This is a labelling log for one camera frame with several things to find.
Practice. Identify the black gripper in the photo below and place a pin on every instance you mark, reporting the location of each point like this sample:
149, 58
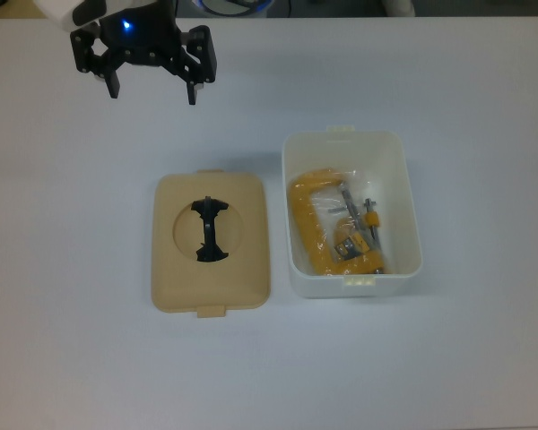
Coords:
148, 56

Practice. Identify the tan plastic case lid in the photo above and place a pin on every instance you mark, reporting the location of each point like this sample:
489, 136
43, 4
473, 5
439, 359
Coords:
170, 277

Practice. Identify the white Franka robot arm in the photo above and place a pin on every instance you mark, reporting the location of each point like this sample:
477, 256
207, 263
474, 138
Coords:
54, 11

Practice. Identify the white plastic tool case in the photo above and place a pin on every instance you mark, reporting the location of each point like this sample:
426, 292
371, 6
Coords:
385, 152

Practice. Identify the white round blue-ringed base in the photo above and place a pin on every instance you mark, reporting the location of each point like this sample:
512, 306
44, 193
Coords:
233, 9

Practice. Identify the yellow C-clamp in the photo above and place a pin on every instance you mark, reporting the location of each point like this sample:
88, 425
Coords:
302, 215

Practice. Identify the clear plastic bag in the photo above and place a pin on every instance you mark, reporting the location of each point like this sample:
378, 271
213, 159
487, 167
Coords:
327, 210

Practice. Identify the metal screw rod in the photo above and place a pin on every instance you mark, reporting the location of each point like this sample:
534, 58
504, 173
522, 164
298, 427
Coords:
373, 219

